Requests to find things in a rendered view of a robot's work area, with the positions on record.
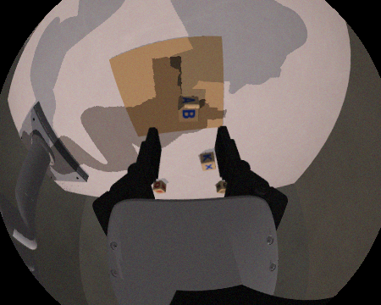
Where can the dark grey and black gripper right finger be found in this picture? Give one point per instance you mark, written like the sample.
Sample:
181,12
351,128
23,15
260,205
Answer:
241,181

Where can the tan square mat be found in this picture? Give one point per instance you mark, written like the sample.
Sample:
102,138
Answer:
151,79

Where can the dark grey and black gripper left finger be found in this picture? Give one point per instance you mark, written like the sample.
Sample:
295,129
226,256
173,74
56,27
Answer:
137,183

